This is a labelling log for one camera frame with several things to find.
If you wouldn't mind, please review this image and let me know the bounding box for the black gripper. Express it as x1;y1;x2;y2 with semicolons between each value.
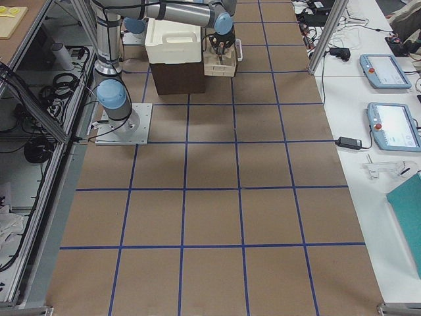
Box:
210;31;235;57

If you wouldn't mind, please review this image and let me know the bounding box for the wooden drawer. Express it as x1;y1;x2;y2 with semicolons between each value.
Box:
203;38;243;77

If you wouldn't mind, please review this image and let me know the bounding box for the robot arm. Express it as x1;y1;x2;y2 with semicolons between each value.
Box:
91;1;237;136

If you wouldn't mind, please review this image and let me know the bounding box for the white plastic tray cabinet top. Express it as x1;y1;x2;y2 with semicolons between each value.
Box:
145;18;202;64

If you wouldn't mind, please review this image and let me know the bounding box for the dark brown cabinet body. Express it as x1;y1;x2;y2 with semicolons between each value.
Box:
150;62;205;95

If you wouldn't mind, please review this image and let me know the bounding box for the black power adapter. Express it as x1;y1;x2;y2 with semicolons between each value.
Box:
335;136;362;150

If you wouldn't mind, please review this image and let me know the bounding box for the far teach pendant tablet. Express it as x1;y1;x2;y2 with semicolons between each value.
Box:
359;54;412;89

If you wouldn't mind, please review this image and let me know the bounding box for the teach pendant tablet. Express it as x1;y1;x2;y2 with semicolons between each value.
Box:
359;54;412;89
366;102;420;152

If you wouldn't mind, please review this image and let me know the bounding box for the near teach pendant tablet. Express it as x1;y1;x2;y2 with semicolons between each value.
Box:
366;102;420;152

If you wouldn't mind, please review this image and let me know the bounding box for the teal cloth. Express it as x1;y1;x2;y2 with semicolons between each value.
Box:
387;172;420;270

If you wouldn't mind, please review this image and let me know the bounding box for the white crumpled cloth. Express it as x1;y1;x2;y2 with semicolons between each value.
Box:
0;182;26;254

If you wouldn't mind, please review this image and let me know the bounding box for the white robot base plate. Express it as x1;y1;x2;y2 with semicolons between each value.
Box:
95;103;153;145

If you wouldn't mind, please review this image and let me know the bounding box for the aluminium frame post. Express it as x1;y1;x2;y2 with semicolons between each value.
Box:
308;0;349;75

